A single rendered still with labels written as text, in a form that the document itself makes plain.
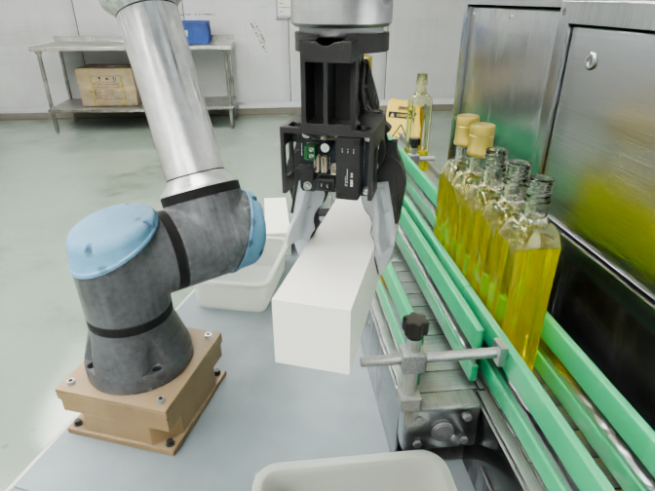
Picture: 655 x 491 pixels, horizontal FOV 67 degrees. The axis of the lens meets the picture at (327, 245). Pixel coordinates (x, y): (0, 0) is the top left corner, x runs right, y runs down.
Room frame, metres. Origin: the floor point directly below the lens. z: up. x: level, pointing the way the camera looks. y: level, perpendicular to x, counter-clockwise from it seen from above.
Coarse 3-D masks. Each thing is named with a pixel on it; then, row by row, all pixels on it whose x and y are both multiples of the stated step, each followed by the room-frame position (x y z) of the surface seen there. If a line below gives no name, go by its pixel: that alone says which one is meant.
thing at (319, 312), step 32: (320, 224) 0.45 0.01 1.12; (352, 224) 0.45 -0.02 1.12; (320, 256) 0.39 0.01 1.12; (352, 256) 0.39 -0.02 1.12; (288, 288) 0.33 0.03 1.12; (320, 288) 0.33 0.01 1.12; (352, 288) 0.33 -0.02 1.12; (288, 320) 0.31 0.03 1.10; (320, 320) 0.31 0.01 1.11; (352, 320) 0.31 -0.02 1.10; (288, 352) 0.31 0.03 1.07; (320, 352) 0.31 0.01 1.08; (352, 352) 0.31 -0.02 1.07
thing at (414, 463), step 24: (360, 456) 0.41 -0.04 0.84; (384, 456) 0.41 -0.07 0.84; (408, 456) 0.41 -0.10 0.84; (432, 456) 0.41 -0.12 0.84; (264, 480) 0.38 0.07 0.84; (288, 480) 0.39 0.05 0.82; (312, 480) 0.39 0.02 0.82; (336, 480) 0.39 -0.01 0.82; (360, 480) 0.40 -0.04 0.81; (384, 480) 0.40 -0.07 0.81; (408, 480) 0.40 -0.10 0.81; (432, 480) 0.40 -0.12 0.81
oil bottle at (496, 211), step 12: (492, 204) 0.59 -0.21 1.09; (504, 204) 0.58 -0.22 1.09; (516, 204) 0.57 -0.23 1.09; (492, 216) 0.57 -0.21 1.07; (504, 216) 0.56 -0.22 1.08; (480, 228) 0.60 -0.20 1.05; (492, 228) 0.57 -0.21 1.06; (480, 240) 0.60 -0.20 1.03; (492, 240) 0.56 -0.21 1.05; (480, 252) 0.59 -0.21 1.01; (492, 252) 0.56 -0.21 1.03; (480, 264) 0.59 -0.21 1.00; (492, 264) 0.56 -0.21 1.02; (480, 276) 0.58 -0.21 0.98; (480, 288) 0.58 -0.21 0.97
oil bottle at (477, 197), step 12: (468, 192) 0.65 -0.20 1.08; (480, 192) 0.63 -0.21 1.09; (492, 192) 0.62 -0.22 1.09; (468, 204) 0.64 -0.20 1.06; (480, 204) 0.62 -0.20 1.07; (468, 216) 0.64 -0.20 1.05; (480, 216) 0.61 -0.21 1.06; (468, 228) 0.63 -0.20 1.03; (468, 240) 0.63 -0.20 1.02; (456, 252) 0.66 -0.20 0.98; (468, 252) 0.62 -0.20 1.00; (456, 264) 0.66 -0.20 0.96; (468, 264) 0.62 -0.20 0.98; (468, 276) 0.62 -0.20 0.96
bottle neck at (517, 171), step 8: (512, 160) 0.60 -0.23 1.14; (520, 160) 0.60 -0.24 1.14; (512, 168) 0.58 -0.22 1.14; (520, 168) 0.57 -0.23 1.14; (528, 168) 0.57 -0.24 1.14; (504, 176) 0.59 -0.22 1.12; (512, 176) 0.58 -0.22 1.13; (520, 176) 0.57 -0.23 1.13; (504, 184) 0.58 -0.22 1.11; (512, 184) 0.58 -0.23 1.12; (520, 184) 0.57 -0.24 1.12; (504, 192) 0.58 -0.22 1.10; (512, 192) 0.57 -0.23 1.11; (520, 192) 0.57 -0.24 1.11; (504, 200) 0.58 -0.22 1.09; (512, 200) 0.57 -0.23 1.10; (520, 200) 0.57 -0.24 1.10
